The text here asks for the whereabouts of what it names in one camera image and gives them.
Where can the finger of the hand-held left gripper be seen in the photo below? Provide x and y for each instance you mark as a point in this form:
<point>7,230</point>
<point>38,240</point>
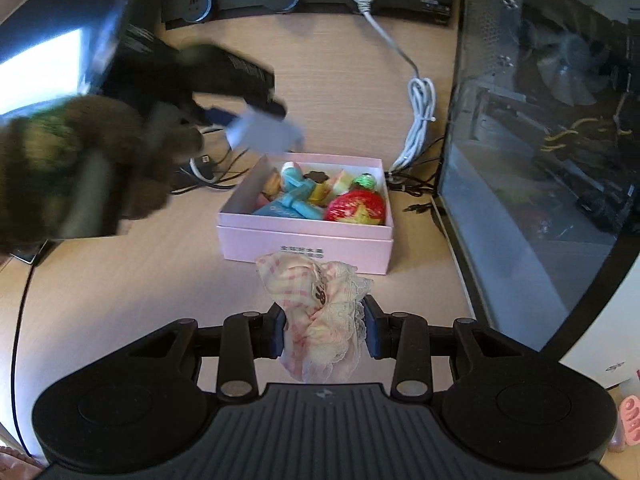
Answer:
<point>272,105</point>
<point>220,115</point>

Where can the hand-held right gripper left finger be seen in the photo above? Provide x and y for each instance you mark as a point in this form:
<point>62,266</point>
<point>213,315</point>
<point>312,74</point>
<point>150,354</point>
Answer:
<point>277,332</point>

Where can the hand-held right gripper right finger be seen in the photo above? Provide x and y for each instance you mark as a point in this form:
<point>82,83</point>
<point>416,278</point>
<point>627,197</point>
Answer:
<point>372,330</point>

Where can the white packet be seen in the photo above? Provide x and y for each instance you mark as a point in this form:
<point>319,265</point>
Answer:
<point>265,132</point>

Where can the pink white lace scrunchie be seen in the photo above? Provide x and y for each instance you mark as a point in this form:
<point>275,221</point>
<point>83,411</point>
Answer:
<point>310,285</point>

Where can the pink cardboard box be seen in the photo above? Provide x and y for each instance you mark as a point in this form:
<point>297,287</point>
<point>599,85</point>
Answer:
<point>300,245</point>

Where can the blue bottle pink cap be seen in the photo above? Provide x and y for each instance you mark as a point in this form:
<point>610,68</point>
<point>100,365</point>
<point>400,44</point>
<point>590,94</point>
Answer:
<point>292,175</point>

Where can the small brown flower piece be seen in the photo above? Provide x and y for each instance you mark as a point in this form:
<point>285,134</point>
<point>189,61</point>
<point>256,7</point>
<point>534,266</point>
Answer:
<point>316,176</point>

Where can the yellow pink small toy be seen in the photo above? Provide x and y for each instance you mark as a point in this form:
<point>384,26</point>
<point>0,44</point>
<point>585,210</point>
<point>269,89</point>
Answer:
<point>320,194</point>

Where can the computer monitor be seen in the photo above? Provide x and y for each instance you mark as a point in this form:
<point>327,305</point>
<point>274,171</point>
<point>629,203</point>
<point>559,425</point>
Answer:
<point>40,70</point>

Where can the red green crochet doll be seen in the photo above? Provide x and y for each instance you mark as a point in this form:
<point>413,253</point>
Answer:
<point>355,207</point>

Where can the glass panel computer case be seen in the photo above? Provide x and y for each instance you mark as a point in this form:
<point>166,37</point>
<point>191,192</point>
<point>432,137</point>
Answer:
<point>525,185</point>

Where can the black flat device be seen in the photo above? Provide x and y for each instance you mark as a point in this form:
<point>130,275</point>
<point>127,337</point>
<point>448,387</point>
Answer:
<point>30,252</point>

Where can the white large box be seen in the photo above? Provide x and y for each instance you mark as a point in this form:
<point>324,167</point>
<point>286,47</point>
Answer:
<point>600,355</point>

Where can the pink plastic item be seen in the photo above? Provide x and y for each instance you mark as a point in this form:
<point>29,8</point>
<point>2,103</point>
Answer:
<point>630,420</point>

